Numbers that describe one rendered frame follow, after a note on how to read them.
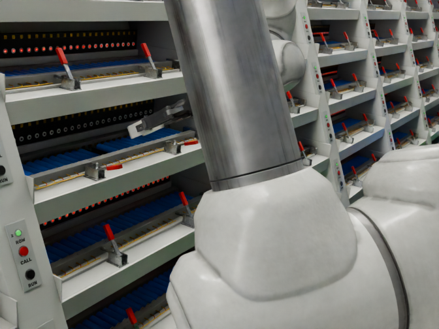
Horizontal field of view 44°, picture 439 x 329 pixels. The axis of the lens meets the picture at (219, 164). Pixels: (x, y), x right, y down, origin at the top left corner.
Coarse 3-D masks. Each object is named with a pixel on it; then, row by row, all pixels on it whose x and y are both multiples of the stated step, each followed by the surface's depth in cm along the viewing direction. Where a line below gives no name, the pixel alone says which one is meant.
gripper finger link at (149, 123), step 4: (164, 108) 112; (168, 108) 112; (156, 112) 114; (160, 112) 114; (148, 116) 116; (152, 116) 116; (156, 116) 115; (160, 116) 114; (164, 116) 113; (168, 116) 112; (172, 116) 112; (144, 120) 117; (148, 120) 117; (152, 120) 116; (156, 120) 115; (160, 120) 114; (164, 120) 114; (148, 124) 117; (152, 124) 116; (156, 124) 115; (144, 128) 118; (148, 128) 117
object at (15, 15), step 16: (0, 0) 100; (16, 0) 103; (32, 0) 106; (48, 0) 109; (64, 0) 112; (80, 0) 116; (96, 0) 119; (112, 0) 125; (128, 0) 132; (144, 0) 139; (160, 0) 144; (0, 16) 101; (16, 16) 104; (32, 16) 106; (48, 16) 110; (64, 16) 113; (80, 16) 117; (96, 16) 120; (112, 16) 125; (128, 16) 129; (144, 16) 134; (160, 16) 138
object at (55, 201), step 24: (192, 120) 151; (48, 144) 124; (120, 168) 122; (144, 168) 125; (168, 168) 132; (48, 192) 105; (72, 192) 107; (96, 192) 113; (120, 192) 119; (48, 216) 103
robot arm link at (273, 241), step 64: (192, 0) 53; (256, 0) 55; (192, 64) 55; (256, 64) 54; (256, 128) 53; (256, 192) 52; (320, 192) 53; (192, 256) 55; (256, 256) 51; (320, 256) 51; (384, 256) 53; (192, 320) 51; (256, 320) 50; (320, 320) 51; (384, 320) 53
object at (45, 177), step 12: (192, 132) 148; (144, 144) 133; (156, 144) 135; (108, 156) 122; (120, 156) 125; (132, 156) 129; (60, 168) 111; (72, 168) 113; (84, 168) 116; (36, 180) 106; (48, 180) 108
